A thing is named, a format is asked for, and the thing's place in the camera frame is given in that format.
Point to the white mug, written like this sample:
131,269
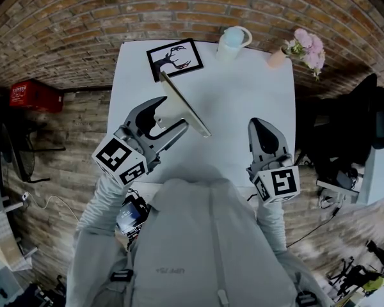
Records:
230,45

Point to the person's torso in grey jacket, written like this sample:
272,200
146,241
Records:
195,245

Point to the pink vase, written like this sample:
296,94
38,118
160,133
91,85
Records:
276,59

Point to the black device with screen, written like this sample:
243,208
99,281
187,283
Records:
131,214

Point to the person's left forearm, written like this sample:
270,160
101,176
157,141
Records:
99,209

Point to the white side desk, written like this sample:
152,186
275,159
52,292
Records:
379,177

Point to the black swivel chair base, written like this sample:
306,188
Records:
361,273

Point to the red box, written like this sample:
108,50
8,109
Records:
35,96

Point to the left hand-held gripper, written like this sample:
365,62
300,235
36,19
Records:
120,158

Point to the white desk with keyboard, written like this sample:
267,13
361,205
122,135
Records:
1,235

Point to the black picture frame with deer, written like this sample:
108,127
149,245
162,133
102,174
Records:
174,59

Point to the black high-back office chair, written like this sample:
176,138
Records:
345,126

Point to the black standing fan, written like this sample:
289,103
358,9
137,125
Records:
19,157

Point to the person's right forearm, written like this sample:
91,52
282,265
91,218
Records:
272,225

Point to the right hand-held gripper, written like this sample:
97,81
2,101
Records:
280,184

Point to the pink flower bunch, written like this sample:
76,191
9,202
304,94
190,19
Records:
310,51

